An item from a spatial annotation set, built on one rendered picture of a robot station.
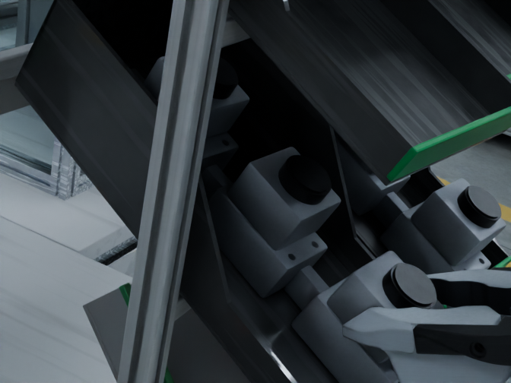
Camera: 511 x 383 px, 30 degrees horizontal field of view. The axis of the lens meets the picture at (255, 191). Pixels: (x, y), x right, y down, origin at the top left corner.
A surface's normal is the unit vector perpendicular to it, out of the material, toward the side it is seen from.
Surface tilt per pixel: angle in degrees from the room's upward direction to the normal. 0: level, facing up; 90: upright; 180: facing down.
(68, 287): 0
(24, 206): 0
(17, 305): 0
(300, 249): 25
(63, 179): 90
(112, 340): 90
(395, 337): 95
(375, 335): 95
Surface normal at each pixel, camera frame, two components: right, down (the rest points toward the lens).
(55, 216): 0.18, -0.89
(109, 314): -0.61, 0.23
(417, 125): 0.49, -0.64
